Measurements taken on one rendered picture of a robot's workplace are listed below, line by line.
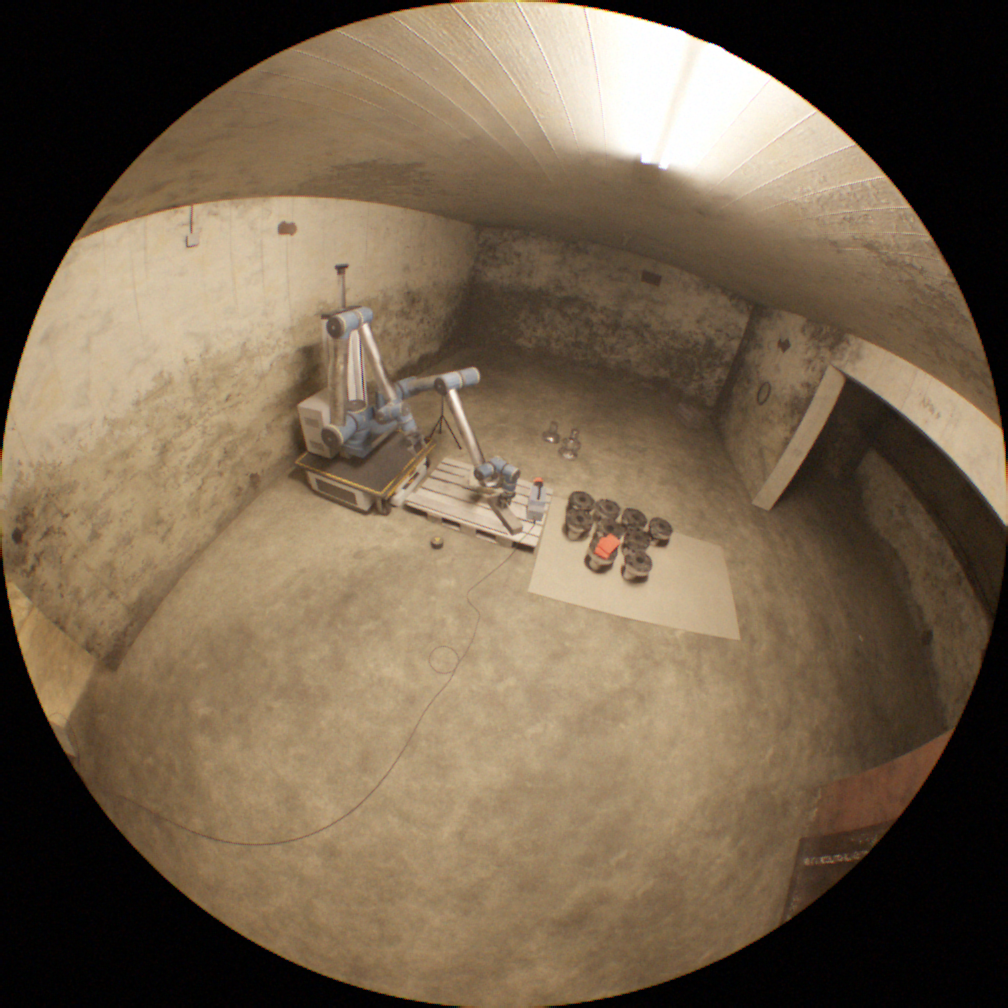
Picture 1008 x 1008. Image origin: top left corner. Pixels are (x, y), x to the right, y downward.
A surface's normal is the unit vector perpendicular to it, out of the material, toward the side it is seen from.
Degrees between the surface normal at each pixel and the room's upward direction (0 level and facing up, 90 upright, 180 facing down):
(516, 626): 0
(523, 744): 0
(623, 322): 90
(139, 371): 90
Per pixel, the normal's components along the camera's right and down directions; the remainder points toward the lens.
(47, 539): 0.95, 0.29
